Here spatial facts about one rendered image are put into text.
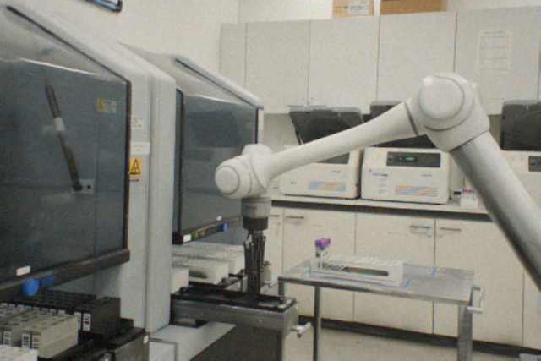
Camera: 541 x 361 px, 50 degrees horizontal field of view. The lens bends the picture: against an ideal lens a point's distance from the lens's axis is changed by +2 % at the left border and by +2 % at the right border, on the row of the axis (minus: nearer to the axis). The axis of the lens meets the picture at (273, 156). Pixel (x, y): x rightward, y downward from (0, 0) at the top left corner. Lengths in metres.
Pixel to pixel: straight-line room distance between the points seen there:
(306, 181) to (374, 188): 0.47
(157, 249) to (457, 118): 0.85
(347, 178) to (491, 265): 1.03
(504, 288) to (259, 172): 2.65
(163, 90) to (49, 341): 0.70
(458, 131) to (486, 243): 2.54
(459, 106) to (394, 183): 2.57
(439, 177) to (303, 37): 1.44
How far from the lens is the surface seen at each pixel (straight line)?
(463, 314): 1.85
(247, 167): 1.48
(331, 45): 4.30
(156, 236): 1.60
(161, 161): 1.59
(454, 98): 1.32
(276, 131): 4.71
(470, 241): 3.86
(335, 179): 3.93
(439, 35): 4.19
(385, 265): 1.92
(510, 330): 3.98
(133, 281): 1.53
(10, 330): 1.32
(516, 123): 4.14
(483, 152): 1.37
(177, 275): 1.76
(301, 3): 4.79
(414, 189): 3.85
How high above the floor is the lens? 1.26
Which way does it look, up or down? 1 degrees down
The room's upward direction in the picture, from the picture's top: 2 degrees clockwise
